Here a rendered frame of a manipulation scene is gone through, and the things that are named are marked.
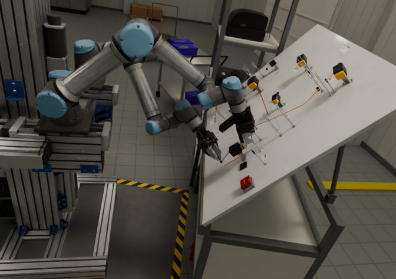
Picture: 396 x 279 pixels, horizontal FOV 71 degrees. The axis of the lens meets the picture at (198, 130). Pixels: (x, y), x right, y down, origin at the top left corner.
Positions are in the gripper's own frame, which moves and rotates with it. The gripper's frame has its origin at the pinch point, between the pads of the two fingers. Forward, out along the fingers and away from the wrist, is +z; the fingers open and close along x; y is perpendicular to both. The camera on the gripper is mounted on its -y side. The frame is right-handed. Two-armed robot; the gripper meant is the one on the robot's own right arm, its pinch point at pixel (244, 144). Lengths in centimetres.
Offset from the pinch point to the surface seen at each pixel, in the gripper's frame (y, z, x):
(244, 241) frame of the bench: -6.6, 34.7, -30.1
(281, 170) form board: 16.4, 0.1, -21.0
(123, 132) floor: -168, 68, 147
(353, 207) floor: 72, 183, 103
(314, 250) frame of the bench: 24, 51, -26
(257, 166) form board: 5.3, 5.3, -10.9
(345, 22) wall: 139, 92, 405
